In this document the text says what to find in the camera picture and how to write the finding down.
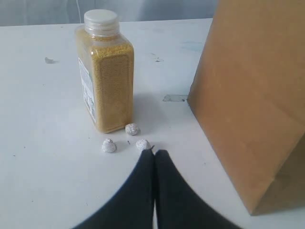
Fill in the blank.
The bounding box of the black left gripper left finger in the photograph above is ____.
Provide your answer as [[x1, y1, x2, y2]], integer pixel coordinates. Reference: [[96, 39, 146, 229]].
[[75, 149, 154, 229]]

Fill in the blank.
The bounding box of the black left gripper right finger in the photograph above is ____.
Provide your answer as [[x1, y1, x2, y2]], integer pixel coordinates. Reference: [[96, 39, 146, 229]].
[[154, 150, 238, 229]]

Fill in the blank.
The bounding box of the large brown paper bag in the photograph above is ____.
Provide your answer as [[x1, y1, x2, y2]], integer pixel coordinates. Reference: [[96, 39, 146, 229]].
[[188, 0, 305, 215]]

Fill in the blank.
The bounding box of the grey tape strip on table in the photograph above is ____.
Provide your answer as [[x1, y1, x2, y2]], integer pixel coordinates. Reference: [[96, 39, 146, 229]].
[[163, 94, 188, 102]]

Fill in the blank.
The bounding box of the yellow grain bottle white cap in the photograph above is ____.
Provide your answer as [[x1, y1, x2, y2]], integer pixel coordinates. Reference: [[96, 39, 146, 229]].
[[75, 9, 134, 133]]

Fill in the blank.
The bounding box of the white backdrop curtain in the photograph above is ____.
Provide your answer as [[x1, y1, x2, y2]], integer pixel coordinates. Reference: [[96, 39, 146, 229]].
[[0, 0, 218, 26]]

